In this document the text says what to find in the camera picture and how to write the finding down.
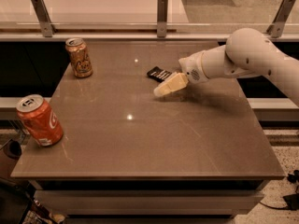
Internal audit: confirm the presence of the white table drawer base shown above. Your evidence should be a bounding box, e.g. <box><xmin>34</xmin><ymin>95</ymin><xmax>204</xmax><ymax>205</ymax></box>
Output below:
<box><xmin>35</xmin><ymin>189</ymin><xmax>263</xmax><ymax>217</ymax></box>

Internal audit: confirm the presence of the dark brown bin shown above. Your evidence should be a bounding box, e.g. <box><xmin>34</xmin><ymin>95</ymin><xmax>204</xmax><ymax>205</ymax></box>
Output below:
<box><xmin>0</xmin><ymin>139</ymin><xmax>21</xmax><ymax>179</ymax></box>

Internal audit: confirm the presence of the black rxbar chocolate bar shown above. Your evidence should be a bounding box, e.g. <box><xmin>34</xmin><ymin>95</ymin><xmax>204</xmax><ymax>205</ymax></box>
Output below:
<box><xmin>147</xmin><ymin>66</ymin><xmax>172</xmax><ymax>82</ymax></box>

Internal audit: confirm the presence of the red cola can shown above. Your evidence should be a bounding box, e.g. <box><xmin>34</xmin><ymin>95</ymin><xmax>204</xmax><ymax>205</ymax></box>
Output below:
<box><xmin>16</xmin><ymin>94</ymin><xmax>64</xmax><ymax>147</ymax></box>

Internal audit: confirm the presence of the metal railing bracket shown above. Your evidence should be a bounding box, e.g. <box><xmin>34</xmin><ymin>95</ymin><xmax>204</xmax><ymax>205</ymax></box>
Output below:
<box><xmin>266</xmin><ymin>0</ymin><xmax>296</xmax><ymax>38</ymax></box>
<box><xmin>31</xmin><ymin>0</ymin><xmax>55</xmax><ymax>37</ymax></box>
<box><xmin>157</xmin><ymin>0</ymin><xmax>168</xmax><ymax>38</ymax></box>

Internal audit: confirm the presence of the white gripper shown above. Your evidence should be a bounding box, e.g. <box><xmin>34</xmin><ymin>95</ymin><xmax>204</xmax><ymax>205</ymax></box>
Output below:
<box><xmin>153</xmin><ymin>51</ymin><xmax>208</xmax><ymax>97</ymax></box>

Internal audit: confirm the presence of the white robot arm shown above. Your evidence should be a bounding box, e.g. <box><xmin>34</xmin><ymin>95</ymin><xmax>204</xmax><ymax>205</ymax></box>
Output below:
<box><xmin>154</xmin><ymin>28</ymin><xmax>299</xmax><ymax>105</ymax></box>

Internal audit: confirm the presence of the left metal railing bracket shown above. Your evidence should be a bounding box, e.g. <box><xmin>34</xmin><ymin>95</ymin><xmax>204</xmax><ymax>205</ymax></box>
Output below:
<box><xmin>31</xmin><ymin>0</ymin><xmax>55</xmax><ymax>37</ymax></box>

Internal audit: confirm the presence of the middle metal railing bracket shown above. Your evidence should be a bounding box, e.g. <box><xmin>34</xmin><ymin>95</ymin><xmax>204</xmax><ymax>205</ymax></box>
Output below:
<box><xmin>157</xmin><ymin>0</ymin><xmax>168</xmax><ymax>38</ymax></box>

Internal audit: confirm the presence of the orange soda can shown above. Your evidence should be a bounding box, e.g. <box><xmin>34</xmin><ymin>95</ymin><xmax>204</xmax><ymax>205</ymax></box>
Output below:
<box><xmin>65</xmin><ymin>38</ymin><xmax>93</xmax><ymax>78</ymax></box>

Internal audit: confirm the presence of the right metal railing bracket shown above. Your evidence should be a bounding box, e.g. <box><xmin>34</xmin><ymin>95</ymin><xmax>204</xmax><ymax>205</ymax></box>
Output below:
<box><xmin>266</xmin><ymin>0</ymin><xmax>296</xmax><ymax>38</ymax></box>

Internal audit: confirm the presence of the black cable and plug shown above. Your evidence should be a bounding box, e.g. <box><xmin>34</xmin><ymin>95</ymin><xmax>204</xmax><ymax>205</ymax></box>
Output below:
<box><xmin>259</xmin><ymin>169</ymin><xmax>299</xmax><ymax>211</ymax></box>

